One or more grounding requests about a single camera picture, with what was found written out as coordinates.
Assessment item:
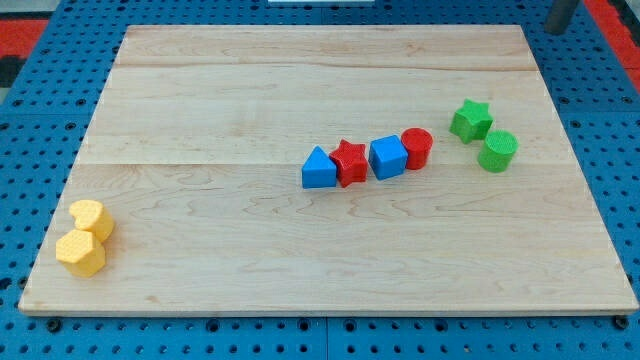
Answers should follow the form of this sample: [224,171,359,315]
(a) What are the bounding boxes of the blue triangle block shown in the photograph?
[301,146,337,189]

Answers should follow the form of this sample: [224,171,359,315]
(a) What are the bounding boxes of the red star block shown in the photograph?
[329,139,368,188]

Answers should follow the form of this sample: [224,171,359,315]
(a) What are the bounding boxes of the green star block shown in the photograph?
[449,98,494,144]

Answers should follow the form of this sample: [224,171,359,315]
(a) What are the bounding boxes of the blue cube block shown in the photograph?
[369,135,408,180]

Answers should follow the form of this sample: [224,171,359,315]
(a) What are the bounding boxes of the wooden board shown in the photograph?
[19,25,638,317]

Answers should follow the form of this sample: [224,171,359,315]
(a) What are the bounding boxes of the red cylinder block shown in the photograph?
[401,127,433,170]

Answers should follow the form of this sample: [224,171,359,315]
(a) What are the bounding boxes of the green cylinder block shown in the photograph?
[477,130,519,173]

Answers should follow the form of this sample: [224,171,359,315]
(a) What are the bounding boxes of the yellow heart block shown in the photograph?
[69,199,115,242]

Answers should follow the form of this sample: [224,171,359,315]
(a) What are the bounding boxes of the yellow hexagon block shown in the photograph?
[55,229,106,278]

